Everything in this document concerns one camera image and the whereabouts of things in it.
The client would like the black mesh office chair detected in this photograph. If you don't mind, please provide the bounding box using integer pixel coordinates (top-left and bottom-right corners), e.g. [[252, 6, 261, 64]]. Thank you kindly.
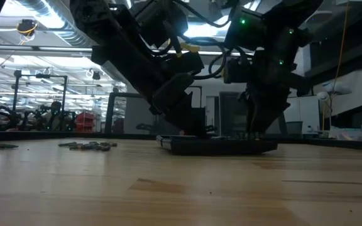
[[104, 92, 156, 135], [218, 90, 288, 136]]

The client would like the grey waste bin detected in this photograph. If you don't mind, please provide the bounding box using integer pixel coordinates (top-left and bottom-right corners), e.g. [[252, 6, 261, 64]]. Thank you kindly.
[[286, 121, 304, 136]]

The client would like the person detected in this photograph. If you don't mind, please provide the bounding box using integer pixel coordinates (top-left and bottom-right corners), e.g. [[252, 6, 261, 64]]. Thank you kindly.
[[44, 100, 67, 131]]

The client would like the black ceiling device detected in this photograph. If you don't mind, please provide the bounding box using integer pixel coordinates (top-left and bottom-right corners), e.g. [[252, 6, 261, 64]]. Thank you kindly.
[[16, 18, 39, 43]]

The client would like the black gantry frame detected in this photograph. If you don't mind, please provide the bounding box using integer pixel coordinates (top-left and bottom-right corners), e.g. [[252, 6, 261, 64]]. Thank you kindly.
[[13, 69, 69, 130]]

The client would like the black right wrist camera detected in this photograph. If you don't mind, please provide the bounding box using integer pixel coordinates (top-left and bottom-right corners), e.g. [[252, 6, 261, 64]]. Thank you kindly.
[[224, 58, 248, 84]]

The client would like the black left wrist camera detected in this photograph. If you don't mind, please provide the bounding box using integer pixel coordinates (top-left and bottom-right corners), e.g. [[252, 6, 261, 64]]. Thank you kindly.
[[162, 51, 205, 75]]

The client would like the yellow cable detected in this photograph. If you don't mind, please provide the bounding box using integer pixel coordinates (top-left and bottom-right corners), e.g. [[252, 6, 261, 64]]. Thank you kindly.
[[334, 0, 351, 95]]

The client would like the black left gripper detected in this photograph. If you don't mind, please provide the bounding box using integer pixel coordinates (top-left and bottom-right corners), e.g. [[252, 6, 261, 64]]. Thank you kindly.
[[91, 34, 207, 137]]

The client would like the red storage rack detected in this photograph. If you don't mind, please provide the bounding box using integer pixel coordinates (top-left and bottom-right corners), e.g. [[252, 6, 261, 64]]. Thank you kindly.
[[75, 112, 96, 132]]

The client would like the ceiling light rail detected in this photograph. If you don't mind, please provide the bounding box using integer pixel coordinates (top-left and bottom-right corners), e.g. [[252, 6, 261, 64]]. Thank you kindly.
[[0, 45, 94, 53]]

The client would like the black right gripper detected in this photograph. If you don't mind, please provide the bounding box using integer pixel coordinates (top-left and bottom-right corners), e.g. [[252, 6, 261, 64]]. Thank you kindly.
[[246, 46, 314, 134]]

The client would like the white lamp on stand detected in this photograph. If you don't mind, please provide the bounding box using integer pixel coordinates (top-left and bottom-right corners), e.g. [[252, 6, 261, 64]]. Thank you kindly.
[[316, 81, 353, 131]]

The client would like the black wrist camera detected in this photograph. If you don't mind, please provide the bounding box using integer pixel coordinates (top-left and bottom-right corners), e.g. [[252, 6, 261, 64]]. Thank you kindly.
[[224, 58, 248, 84], [162, 51, 205, 75]]

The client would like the silver ceiling air duct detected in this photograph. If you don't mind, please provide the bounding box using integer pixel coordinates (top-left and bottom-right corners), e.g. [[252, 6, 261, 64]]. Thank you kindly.
[[17, 0, 97, 48]]

